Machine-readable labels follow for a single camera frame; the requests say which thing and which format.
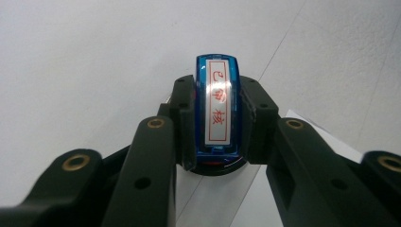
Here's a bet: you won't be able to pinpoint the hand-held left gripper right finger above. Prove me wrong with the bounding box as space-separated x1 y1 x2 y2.
239 75 392 227

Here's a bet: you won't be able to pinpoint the white table mat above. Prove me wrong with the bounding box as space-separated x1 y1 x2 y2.
0 0 401 227

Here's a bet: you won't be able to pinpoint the blue stamp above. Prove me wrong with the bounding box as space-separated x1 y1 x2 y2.
194 53 244 166

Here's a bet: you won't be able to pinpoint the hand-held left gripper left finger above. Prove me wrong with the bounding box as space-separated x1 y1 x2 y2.
101 74 198 227

